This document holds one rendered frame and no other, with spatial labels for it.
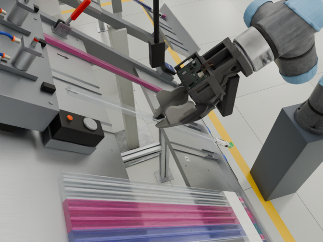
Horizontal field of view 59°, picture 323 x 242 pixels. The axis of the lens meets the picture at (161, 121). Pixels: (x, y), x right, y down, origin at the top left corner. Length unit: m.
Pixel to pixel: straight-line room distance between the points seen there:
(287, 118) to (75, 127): 0.96
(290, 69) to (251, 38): 0.13
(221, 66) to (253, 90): 1.57
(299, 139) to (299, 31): 0.71
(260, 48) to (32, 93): 0.37
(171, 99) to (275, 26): 0.23
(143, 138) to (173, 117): 1.18
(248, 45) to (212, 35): 1.97
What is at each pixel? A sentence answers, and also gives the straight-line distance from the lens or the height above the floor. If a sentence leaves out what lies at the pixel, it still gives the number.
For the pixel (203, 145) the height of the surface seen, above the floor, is 0.74.
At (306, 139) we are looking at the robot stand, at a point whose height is 0.55.
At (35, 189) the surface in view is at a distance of 0.40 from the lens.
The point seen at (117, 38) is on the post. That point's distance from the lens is 1.13.
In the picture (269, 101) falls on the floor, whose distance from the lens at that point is 2.05.
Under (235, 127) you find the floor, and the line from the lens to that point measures 1.85.
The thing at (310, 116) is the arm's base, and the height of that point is 0.61.
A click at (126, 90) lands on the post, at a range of 1.31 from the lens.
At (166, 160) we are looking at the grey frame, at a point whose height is 0.19.
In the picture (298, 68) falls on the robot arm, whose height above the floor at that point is 1.05.
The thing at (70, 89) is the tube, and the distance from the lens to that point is 0.47.
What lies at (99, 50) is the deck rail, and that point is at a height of 0.94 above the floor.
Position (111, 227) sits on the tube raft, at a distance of 0.42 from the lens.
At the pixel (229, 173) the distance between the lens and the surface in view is 0.82.
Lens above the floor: 1.44
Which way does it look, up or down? 52 degrees down
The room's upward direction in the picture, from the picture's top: straight up
